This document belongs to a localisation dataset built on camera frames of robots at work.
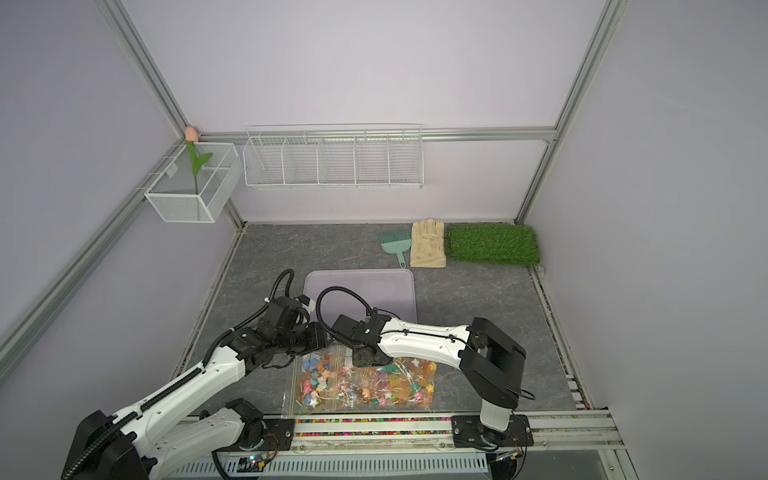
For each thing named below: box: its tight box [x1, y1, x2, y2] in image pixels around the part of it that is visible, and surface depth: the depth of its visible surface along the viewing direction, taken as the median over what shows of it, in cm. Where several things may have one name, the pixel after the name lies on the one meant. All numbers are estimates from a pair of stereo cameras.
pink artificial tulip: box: [185, 127, 213, 195], surface depth 92 cm
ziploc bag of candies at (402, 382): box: [354, 356, 437, 410], surface depth 81 cm
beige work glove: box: [410, 219, 446, 268], surface depth 115 cm
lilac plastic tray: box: [302, 268, 417, 325], surface depth 104 cm
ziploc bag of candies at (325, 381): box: [281, 342, 358, 418], surface depth 81 cm
